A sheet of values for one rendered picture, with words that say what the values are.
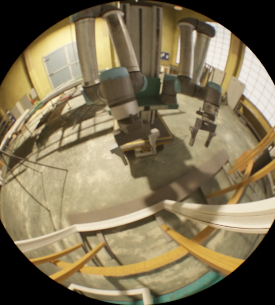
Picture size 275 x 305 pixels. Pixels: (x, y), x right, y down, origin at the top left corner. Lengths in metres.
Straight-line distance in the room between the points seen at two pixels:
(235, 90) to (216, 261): 6.66
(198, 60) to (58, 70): 8.63
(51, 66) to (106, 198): 9.11
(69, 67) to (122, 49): 8.14
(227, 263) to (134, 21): 1.38
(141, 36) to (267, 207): 1.14
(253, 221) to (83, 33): 0.94
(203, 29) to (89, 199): 1.91
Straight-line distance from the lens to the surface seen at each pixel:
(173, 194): 1.12
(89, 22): 0.64
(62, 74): 8.77
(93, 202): 1.23
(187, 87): 0.56
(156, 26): 1.01
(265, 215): 0.35
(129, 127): 0.23
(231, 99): 6.70
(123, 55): 0.47
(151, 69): 0.94
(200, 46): 0.83
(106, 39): 8.31
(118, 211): 1.07
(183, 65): 0.59
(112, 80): 0.27
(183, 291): 1.95
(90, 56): 0.61
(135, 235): 1.17
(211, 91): 0.50
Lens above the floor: 1.10
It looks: 58 degrees down
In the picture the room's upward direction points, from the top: 1 degrees counter-clockwise
